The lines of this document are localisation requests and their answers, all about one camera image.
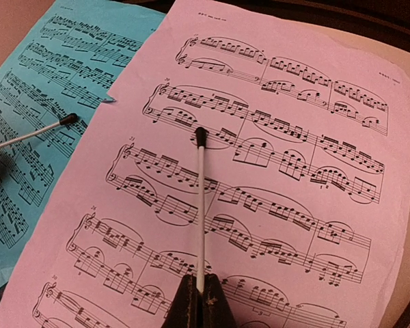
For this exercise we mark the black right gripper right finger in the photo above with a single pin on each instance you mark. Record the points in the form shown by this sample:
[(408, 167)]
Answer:
[(215, 310)]

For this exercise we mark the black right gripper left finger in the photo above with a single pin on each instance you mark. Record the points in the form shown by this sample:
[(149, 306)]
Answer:
[(185, 310)]

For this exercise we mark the blue sheet music page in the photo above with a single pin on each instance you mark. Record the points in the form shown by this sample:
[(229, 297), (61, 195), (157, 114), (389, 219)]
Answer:
[(50, 87)]

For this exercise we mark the lavender sheet music page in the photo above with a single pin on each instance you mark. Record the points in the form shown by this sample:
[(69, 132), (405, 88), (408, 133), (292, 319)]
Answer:
[(307, 182)]

